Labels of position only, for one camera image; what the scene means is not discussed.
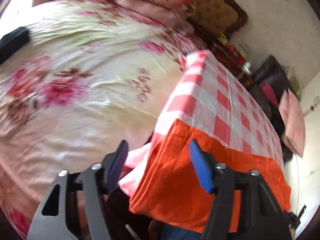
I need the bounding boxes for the blue jeans leg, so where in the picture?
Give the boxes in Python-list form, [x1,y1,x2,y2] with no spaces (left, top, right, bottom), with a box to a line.
[161,224,201,240]

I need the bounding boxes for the orange pants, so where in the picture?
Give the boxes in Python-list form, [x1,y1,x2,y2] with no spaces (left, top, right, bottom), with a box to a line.
[129,119,291,233]

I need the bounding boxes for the floral bed quilt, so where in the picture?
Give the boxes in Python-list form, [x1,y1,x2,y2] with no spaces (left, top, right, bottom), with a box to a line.
[1,0,199,238]

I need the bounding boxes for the pink floral pillows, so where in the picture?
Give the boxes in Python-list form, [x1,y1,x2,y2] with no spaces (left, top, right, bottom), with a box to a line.
[87,0,197,34]

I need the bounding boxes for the magenta garment on armchair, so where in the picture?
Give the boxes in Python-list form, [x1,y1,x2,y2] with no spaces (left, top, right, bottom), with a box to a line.
[260,82,279,106]

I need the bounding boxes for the pink checkered tablecloth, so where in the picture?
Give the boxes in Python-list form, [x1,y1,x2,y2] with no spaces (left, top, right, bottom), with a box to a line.
[119,50,284,197]

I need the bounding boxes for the tufted brown headboard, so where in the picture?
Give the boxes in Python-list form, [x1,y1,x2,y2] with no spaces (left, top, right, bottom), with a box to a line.
[188,0,248,39]

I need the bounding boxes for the wooden nightstand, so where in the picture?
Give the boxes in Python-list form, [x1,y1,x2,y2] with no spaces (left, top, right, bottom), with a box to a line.
[210,34,253,88]

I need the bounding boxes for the black leather armchair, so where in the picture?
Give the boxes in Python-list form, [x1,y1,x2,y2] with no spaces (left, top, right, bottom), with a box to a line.
[248,55,299,163]

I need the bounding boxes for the pink floral cushion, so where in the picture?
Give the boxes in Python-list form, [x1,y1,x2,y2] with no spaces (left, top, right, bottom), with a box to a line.
[278,89,305,158]

